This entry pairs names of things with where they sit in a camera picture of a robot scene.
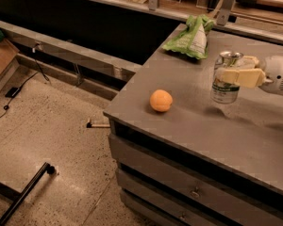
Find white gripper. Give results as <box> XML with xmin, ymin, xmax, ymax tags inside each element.
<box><xmin>217</xmin><ymin>56</ymin><xmax>283</xmax><ymax>95</ymax></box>

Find silver green 7up can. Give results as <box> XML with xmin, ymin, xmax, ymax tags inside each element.
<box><xmin>210</xmin><ymin>51</ymin><xmax>243</xmax><ymax>104</ymax></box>

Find green chip bag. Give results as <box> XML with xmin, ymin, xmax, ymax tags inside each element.
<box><xmin>162</xmin><ymin>14</ymin><xmax>214</xmax><ymax>59</ymax></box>

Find orange round fruit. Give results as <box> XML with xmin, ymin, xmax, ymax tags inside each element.
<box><xmin>150</xmin><ymin>89</ymin><xmax>173</xmax><ymax>112</ymax></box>

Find grey drawer cabinet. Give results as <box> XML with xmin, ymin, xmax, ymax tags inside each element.
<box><xmin>104</xmin><ymin>31</ymin><xmax>283</xmax><ymax>226</ymax></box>

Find grey low shelf bench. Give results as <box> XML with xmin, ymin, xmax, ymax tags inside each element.
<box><xmin>0</xmin><ymin>21</ymin><xmax>142</xmax><ymax>100</ymax></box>

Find small wooden stick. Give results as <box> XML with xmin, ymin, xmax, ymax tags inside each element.
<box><xmin>86</xmin><ymin>119</ymin><xmax>110</xmax><ymax>128</ymax></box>

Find black power adapter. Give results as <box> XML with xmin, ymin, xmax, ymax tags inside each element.
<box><xmin>5</xmin><ymin>87</ymin><xmax>21</xmax><ymax>98</ymax></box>

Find brown cardboard box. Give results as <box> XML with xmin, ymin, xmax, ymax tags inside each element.
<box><xmin>0</xmin><ymin>39</ymin><xmax>19</xmax><ymax>74</ymax></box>

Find black metal stand leg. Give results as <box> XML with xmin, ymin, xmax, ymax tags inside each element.
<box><xmin>0</xmin><ymin>162</ymin><xmax>56</xmax><ymax>226</ymax></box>

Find grey metal bracket right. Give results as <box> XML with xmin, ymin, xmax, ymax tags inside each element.
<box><xmin>216</xmin><ymin>0</ymin><xmax>236</xmax><ymax>26</ymax></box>

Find black cable on floor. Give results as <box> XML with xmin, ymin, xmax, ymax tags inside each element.
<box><xmin>0</xmin><ymin>42</ymin><xmax>51</xmax><ymax>122</ymax></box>

